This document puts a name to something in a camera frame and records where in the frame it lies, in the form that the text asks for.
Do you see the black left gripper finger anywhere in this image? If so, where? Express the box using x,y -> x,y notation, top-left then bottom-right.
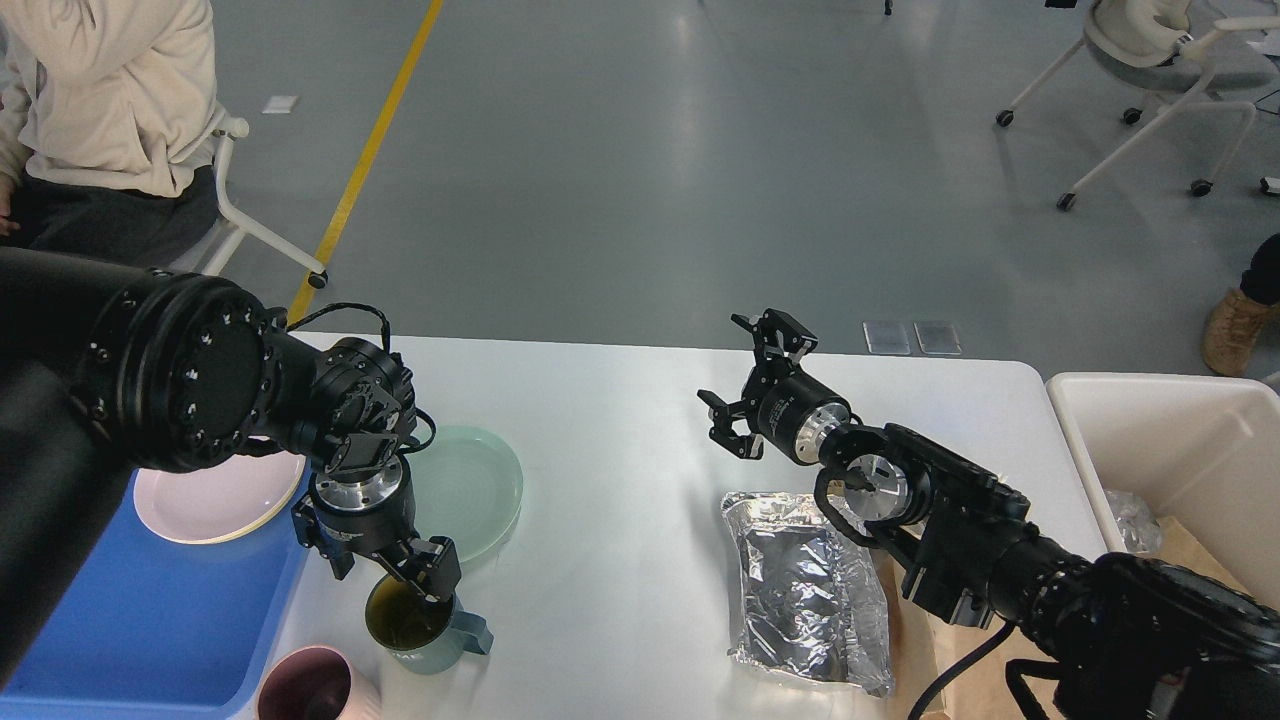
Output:
291,498 -> 355,582
375,536 -> 462,603

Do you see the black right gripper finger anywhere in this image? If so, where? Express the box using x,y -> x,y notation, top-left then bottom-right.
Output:
698,389 -> 764,460
731,307 -> 819,379

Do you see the white chair near person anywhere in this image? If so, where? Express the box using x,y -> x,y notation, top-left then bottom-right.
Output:
173,110 -> 329,290

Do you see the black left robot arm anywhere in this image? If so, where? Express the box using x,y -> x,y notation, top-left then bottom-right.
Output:
3,247 -> 462,680

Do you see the white office chair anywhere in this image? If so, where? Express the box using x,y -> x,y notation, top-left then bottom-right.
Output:
995,1 -> 1279,211

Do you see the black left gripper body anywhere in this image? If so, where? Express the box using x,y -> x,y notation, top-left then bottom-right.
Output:
305,455 -> 419,565

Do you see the floor socket plate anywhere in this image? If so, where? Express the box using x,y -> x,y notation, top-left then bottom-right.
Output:
861,322 -> 913,356
913,322 -> 963,357

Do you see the dark green ceramic mug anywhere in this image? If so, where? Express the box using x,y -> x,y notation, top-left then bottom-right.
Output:
364,575 -> 494,675

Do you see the green ceramic plate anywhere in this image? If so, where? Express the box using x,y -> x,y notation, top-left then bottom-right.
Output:
407,425 -> 524,565

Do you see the person in black clothes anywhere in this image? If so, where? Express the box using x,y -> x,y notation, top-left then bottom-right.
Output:
1238,233 -> 1280,306

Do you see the pink ceramic mug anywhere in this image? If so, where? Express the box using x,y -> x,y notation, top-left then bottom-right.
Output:
253,644 -> 383,719

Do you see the blue plastic tray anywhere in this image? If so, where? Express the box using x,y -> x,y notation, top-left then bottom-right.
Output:
1,498 -> 306,719

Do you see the person in cream sweater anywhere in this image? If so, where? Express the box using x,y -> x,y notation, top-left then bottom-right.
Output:
1,1 -> 223,266

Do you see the white plastic bin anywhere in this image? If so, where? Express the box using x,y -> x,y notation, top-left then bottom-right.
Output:
1047,372 -> 1279,606

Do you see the silver foil bag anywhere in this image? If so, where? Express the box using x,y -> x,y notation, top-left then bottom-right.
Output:
719,492 -> 896,698

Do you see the left floor socket plate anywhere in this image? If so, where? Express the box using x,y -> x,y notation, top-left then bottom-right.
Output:
861,322 -> 913,356

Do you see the brown boot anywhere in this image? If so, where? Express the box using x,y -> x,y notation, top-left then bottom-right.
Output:
1199,288 -> 1277,378

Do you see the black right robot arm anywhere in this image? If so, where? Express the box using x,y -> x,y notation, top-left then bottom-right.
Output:
698,307 -> 1279,719

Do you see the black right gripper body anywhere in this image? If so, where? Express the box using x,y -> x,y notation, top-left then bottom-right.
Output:
751,370 -> 852,466

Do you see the pink ceramic plate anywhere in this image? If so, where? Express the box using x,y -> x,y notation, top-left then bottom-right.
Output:
132,454 -> 307,544

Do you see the right floor socket plate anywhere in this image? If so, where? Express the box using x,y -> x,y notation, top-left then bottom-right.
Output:
913,322 -> 963,357

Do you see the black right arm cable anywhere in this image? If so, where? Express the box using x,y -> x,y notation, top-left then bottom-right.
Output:
905,620 -> 1016,720

